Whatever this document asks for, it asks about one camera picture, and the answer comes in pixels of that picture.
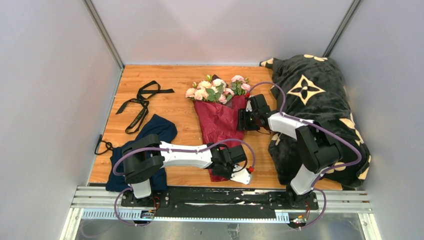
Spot navy blue cloth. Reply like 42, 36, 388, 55
105, 114, 178, 193

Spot black ribbon strap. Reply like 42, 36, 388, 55
115, 80, 175, 135

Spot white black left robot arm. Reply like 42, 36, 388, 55
112, 134, 252, 207

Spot black floral plush blanket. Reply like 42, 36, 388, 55
259, 54, 371, 190

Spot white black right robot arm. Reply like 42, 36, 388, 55
237, 94, 343, 209

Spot dark red wrapping paper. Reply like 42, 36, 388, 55
193, 74, 249, 183

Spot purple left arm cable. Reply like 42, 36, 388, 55
112, 138, 257, 228

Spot small black cord loop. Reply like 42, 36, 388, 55
94, 134, 114, 156

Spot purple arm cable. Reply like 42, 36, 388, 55
112, 138, 257, 228
245, 81, 363, 229

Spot aluminium frame rail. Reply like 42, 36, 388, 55
60, 186, 381, 240

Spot pink fake flower bouquet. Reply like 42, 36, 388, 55
184, 74, 252, 105

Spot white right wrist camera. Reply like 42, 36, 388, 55
245, 97, 253, 112

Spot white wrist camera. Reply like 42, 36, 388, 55
245, 97, 253, 112
230, 165, 252, 185

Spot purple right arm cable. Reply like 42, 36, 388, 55
245, 81, 363, 229

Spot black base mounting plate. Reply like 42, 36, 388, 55
120, 186, 319, 219

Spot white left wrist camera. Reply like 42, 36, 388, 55
230, 165, 252, 185

